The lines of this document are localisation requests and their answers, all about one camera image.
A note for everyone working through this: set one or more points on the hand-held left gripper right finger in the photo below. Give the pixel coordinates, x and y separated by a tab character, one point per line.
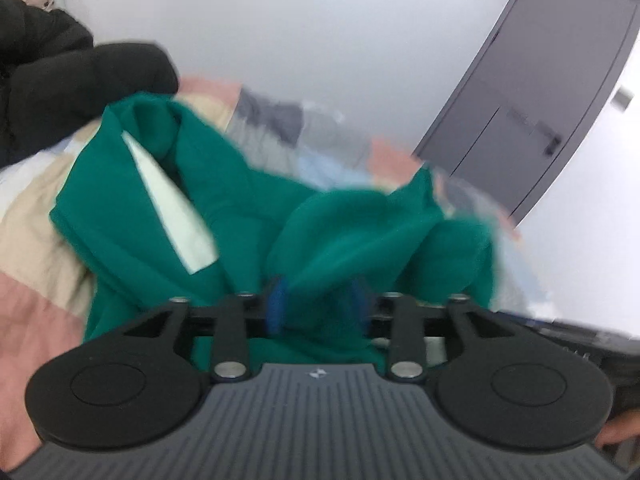
361	305

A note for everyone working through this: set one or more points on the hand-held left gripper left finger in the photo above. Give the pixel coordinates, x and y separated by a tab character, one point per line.
277	307

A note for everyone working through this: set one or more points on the green zip hoodie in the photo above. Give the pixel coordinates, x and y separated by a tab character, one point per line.
325	240

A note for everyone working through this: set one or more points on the person's right hand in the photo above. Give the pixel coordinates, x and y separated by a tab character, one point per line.
620	430

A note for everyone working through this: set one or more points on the patchwork bedsheet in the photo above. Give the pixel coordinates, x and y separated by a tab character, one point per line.
40	240

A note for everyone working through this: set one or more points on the grey door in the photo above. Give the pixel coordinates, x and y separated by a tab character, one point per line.
540	70

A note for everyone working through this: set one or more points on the black puffer jacket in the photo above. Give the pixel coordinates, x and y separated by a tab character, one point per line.
65	85

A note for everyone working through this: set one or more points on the small grey wall switch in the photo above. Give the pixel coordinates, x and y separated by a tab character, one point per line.
622	98

